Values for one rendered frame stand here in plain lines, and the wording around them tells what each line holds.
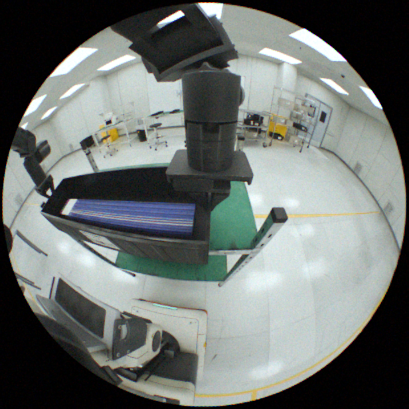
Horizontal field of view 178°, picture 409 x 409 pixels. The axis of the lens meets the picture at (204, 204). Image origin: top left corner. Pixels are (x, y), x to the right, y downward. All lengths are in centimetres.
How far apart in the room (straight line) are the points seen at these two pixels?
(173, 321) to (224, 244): 79
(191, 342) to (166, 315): 27
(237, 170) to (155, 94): 525
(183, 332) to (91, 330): 78
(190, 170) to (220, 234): 26
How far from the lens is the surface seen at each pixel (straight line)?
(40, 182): 56
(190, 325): 102
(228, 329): 133
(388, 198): 692
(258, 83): 532
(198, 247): 18
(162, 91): 526
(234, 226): 39
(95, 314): 33
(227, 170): 15
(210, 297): 128
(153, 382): 68
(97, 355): 37
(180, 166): 16
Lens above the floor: 128
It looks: 48 degrees down
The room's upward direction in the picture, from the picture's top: straight up
